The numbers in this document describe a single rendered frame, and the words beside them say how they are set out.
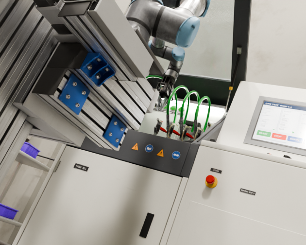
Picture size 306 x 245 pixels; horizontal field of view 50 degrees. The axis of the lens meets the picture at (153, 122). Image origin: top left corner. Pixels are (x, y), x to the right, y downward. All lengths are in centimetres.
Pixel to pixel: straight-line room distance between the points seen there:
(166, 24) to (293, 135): 91
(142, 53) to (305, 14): 368
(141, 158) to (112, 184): 18
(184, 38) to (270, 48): 307
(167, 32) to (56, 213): 96
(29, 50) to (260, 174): 97
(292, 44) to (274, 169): 293
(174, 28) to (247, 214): 75
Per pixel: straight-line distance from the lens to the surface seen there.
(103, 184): 157
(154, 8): 123
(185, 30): 120
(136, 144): 157
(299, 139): 177
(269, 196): 138
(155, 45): 187
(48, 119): 104
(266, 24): 450
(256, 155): 144
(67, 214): 161
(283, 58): 410
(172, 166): 147
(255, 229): 135
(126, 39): 88
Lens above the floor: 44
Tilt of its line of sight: 21 degrees up
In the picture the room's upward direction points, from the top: 22 degrees clockwise
